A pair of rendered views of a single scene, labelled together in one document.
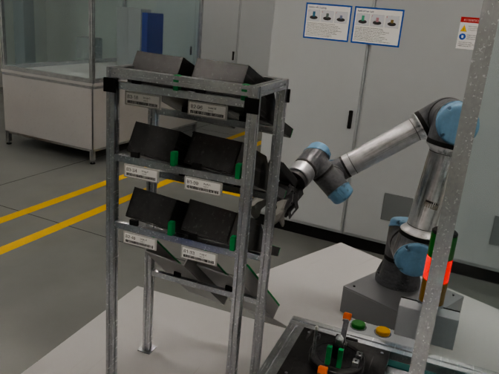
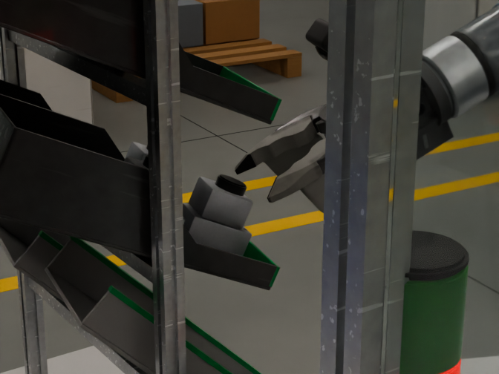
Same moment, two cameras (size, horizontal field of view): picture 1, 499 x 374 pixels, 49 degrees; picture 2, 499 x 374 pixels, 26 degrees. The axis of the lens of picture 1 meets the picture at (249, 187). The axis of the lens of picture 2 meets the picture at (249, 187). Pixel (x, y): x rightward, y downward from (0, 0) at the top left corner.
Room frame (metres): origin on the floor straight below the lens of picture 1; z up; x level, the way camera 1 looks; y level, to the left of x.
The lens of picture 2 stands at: (0.59, -0.61, 1.62)
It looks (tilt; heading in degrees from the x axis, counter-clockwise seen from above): 20 degrees down; 36
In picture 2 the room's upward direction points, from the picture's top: straight up
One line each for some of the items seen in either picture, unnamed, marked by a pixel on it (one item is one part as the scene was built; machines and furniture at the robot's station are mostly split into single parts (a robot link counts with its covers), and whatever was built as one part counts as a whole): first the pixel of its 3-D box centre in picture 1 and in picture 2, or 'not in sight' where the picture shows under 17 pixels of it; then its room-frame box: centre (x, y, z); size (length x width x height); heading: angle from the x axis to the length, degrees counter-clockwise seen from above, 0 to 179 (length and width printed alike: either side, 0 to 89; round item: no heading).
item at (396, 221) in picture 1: (405, 237); not in sight; (1.72, -0.53, 1.12); 0.13 x 0.12 x 0.14; 175
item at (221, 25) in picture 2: not in sight; (181, 41); (5.50, 3.46, 0.20); 1.20 x 0.80 x 0.41; 156
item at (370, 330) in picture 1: (381, 341); not in sight; (1.37, -0.41, 0.93); 0.21 x 0.07 x 0.06; 70
